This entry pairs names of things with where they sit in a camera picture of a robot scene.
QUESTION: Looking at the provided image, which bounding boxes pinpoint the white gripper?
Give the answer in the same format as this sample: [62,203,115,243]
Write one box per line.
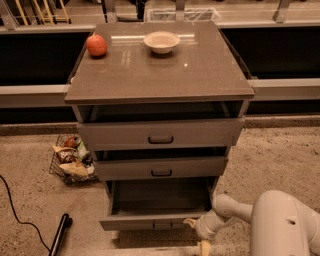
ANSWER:
[183,210,229,256]

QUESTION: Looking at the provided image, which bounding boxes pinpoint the grey bottom drawer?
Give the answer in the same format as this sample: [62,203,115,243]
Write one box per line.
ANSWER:
[100,177,218,231]

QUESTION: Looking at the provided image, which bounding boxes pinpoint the grey drawer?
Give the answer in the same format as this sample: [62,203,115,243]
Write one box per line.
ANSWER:
[94,147,228,180]
[78,118,244,151]
[100,177,218,231]

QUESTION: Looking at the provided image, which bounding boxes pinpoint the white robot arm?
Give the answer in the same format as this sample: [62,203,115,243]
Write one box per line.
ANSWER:
[184,190,320,256]

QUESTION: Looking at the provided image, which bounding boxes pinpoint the grey middle drawer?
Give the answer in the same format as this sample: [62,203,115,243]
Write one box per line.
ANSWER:
[94,147,228,180]

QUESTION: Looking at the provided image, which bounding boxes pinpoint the grey drawer cabinet with countertop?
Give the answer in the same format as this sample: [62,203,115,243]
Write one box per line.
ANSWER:
[64,21,256,208]

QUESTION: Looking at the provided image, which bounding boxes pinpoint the grey top drawer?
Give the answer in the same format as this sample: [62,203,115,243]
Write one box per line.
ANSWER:
[78,118,244,151]

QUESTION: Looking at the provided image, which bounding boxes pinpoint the black bar on floor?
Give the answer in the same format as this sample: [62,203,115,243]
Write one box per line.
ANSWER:
[48,213,73,256]

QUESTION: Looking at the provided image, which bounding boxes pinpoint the snack bags in basket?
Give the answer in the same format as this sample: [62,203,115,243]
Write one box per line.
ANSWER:
[53,136,94,178]

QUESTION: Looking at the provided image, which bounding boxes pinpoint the white bowl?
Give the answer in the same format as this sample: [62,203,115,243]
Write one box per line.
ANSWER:
[144,31,180,54]

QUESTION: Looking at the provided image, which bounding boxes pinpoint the red apple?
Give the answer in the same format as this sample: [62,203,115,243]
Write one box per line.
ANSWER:
[86,34,107,57]

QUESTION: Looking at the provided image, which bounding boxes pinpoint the clear plastic bin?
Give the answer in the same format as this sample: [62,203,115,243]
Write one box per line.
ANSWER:
[144,7,221,22]

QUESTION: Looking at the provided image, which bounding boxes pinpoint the yellow wooden chair legs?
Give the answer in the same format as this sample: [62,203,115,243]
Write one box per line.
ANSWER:
[12,0,72,26]

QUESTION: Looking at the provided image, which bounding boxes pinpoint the black wire basket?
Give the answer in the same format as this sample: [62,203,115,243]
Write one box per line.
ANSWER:
[49,134,99,185]

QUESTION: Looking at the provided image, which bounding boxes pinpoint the black cable on floor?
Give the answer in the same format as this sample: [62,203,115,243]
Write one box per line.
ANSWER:
[0,174,52,253]

